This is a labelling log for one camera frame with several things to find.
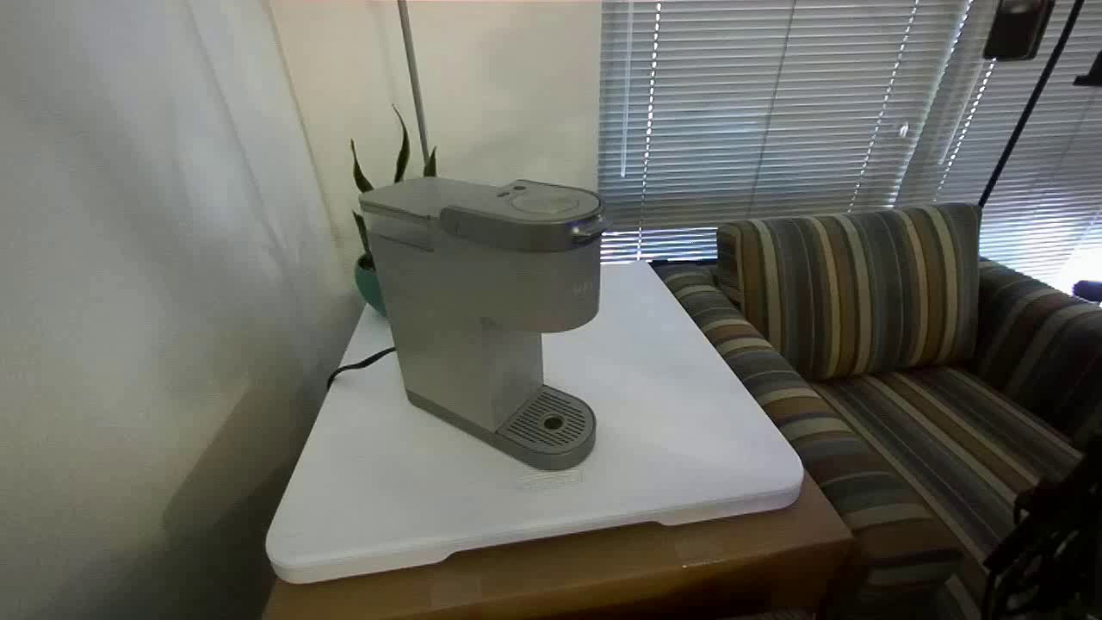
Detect black hanging cable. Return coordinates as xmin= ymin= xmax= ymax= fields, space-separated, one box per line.
xmin=974 ymin=0 xmax=1089 ymax=210

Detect white window blinds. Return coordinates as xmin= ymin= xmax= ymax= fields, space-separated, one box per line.
xmin=594 ymin=0 xmax=1102 ymax=297

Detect striped sofa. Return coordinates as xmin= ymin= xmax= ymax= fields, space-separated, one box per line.
xmin=652 ymin=205 xmax=1102 ymax=620

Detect green leafy plant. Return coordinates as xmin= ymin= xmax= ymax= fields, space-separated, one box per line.
xmin=346 ymin=108 xmax=441 ymax=261

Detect black metal frame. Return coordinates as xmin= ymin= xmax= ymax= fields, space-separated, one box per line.
xmin=981 ymin=450 xmax=1102 ymax=620

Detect black power cable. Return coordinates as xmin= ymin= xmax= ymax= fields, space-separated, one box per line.
xmin=323 ymin=346 xmax=400 ymax=392

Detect grey coffee maker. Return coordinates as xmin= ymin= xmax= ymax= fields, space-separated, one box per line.
xmin=356 ymin=176 xmax=607 ymax=476

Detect black box on stand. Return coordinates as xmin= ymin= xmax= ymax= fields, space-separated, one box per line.
xmin=981 ymin=0 xmax=1058 ymax=63

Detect white plastic board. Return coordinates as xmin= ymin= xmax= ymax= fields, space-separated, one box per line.
xmin=265 ymin=259 xmax=806 ymax=585

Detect thin grey vertical pole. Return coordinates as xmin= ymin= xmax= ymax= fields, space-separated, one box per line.
xmin=392 ymin=0 xmax=434 ymax=176

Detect teal plant pot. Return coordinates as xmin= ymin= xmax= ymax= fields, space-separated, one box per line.
xmin=351 ymin=251 xmax=392 ymax=317

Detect striped sofa back cushion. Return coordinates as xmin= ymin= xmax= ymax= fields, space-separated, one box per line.
xmin=717 ymin=205 xmax=986 ymax=381

